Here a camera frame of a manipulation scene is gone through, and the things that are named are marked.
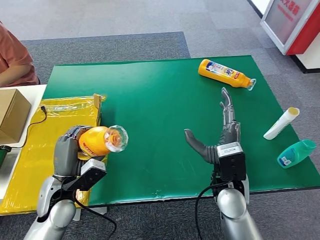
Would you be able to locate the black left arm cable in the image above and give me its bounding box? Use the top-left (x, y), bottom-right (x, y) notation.
top-left (61, 178), bottom-right (118, 240)

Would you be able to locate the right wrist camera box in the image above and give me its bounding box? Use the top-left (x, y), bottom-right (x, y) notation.
top-left (216, 141), bottom-right (247, 182)

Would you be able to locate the thin black cable with plug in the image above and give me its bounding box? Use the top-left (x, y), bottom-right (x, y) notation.
top-left (10, 105), bottom-right (48, 150)

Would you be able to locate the orange bottle with blue label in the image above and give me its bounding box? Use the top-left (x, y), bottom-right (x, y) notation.
top-left (197, 58), bottom-right (257, 92)

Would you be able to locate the red white display cabinet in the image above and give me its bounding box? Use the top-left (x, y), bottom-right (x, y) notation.
top-left (260, 0), bottom-right (320, 74)

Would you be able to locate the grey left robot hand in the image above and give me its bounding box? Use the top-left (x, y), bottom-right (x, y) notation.
top-left (53, 125), bottom-right (108, 180)

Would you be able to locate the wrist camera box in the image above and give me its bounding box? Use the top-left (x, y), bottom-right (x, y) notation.
top-left (216, 141), bottom-right (247, 182)
top-left (75, 158), bottom-right (108, 192)

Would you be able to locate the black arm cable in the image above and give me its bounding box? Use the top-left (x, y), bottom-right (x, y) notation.
top-left (61, 178), bottom-right (118, 240)
top-left (194, 181), bottom-right (229, 240)

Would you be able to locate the white tube with yellow cap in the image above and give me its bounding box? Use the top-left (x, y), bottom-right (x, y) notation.
top-left (263, 107), bottom-right (300, 141)

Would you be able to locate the orange bottle with clear cap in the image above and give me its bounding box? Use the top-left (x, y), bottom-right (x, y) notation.
top-left (78, 124), bottom-right (129, 158)

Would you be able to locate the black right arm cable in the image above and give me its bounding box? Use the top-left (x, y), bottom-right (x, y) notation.
top-left (194, 181), bottom-right (229, 240)

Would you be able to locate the yellow plastic sheet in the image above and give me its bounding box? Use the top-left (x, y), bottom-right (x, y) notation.
top-left (0, 96), bottom-right (108, 216)

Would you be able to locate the dark green object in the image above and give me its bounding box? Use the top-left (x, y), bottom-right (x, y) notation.
top-left (0, 145), bottom-right (12, 168)

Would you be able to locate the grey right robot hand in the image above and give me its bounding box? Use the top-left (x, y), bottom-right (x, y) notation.
top-left (184, 87), bottom-right (242, 166)

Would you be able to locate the brown cardboard box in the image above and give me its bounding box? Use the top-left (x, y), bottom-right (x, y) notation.
top-left (0, 88), bottom-right (32, 146)

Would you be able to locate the teal plastic bottle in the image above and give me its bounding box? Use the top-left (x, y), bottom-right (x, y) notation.
top-left (276, 139), bottom-right (318, 170)

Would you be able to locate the green table mat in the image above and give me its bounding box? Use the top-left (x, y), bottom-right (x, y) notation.
top-left (42, 55), bottom-right (320, 206)

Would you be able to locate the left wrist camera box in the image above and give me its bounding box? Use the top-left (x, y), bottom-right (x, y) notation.
top-left (75, 158), bottom-right (108, 192)

